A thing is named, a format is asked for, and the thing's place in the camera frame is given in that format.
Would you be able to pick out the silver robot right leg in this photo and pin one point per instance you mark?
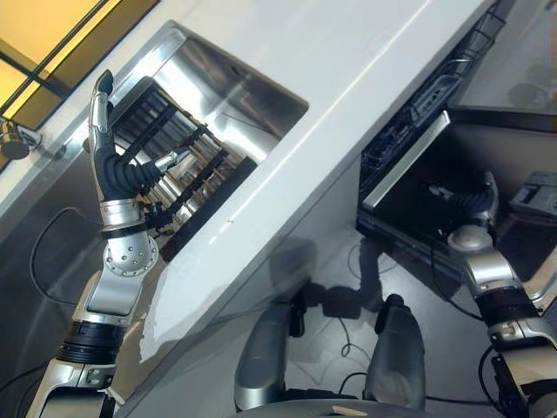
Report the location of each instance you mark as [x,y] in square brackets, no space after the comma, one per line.
[398,348]

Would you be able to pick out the stainless steel sink basin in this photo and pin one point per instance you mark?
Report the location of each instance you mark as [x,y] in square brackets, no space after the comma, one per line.
[243,96]

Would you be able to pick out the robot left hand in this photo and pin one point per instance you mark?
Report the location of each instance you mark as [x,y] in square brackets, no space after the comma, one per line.
[109,174]

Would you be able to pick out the open dishwasher door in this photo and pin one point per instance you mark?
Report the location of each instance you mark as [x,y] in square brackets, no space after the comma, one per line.
[435,200]

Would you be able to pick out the metal tap fixture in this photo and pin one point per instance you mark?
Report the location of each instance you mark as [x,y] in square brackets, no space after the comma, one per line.
[17,141]

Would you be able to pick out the dishwasher detergent dispenser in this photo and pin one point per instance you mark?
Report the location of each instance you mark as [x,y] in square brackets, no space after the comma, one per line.
[535,193]

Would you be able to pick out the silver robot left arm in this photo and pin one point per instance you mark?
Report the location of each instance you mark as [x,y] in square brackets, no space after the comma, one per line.
[111,270]

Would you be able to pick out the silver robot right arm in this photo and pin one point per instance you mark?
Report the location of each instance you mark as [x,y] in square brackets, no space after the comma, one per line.
[500,278]

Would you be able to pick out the black window frame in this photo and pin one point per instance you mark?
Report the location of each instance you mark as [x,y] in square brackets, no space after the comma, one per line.
[52,65]

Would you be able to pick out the grey cutlery basket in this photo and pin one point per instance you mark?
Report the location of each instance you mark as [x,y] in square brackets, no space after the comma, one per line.
[435,98]

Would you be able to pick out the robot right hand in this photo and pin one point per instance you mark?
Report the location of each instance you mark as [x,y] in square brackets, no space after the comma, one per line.
[472,204]

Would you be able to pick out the black dish rack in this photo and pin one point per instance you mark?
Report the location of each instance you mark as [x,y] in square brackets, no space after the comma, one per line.
[204,191]

